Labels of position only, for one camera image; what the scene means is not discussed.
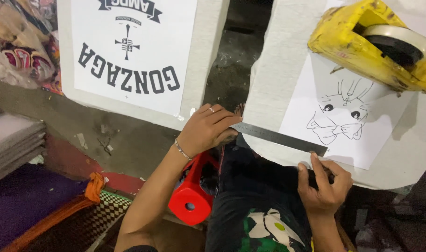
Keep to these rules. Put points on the white sheet with cartoon drawing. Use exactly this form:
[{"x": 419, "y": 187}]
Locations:
[{"x": 339, "y": 112}]

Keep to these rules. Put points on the white board with lettered sheet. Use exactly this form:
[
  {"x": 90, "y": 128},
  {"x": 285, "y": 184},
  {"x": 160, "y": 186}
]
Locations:
[{"x": 213, "y": 52}]

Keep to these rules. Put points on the white board with drawing sheet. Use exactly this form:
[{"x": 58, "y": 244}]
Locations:
[{"x": 283, "y": 63}]

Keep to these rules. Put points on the black and white checkered mat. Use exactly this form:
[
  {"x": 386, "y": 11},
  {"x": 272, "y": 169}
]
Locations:
[{"x": 101, "y": 217}]

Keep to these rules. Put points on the white sheet with black lettering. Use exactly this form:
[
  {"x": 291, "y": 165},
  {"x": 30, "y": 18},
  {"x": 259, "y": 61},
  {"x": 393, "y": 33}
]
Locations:
[{"x": 136, "y": 52}]

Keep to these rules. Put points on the person's black printed clothing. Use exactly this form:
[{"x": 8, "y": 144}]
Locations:
[{"x": 255, "y": 196}]

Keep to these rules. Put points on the purple cloth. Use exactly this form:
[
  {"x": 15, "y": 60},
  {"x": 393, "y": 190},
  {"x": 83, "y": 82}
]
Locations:
[{"x": 27, "y": 203}]

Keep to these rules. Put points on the person's foot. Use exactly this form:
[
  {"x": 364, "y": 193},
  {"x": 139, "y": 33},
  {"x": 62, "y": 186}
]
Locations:
[{"x": 239, "y": 109}]

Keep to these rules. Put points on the steel ruler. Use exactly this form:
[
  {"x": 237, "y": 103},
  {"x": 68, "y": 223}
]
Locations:
[{"x": 279, "y": 138}]

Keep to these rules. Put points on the person's left hand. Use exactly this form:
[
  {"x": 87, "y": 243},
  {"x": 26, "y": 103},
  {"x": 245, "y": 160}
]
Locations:
[{"x": 202, "y": 131}]

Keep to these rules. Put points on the white paper scrap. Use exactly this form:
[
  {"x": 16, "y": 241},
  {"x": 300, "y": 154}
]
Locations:
[{"x": 82, "y": 140}]

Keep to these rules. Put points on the person's right hand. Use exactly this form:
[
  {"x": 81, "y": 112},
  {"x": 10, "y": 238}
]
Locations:
[{"x": 325, "y": 196}]

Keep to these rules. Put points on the stack of grey boards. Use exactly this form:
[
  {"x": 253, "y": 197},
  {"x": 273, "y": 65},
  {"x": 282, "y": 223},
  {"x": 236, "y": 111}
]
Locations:
[{"x": 13, "y": 147}]

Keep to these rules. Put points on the clear tape roll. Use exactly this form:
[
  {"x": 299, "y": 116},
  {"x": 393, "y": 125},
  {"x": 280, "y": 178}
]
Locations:
[{"x": 405, "y": 36}]

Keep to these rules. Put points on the plastic bag of colourful fabric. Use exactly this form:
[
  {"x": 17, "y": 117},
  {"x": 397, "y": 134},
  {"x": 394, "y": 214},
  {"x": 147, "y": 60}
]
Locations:
[{"x": 20, "y": 45}]

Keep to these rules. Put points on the red plastic stool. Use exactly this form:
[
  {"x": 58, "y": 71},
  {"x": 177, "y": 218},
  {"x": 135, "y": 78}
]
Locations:
[{"x": 192, "y": 196}]

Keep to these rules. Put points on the orange cloth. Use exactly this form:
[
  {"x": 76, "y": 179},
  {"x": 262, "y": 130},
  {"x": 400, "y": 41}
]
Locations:
[{"x": 94, "y": 187}]

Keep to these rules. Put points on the yellow tape dispenser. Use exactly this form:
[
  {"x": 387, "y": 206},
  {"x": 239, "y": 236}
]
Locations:
[{"x": 342, "y": 42}]

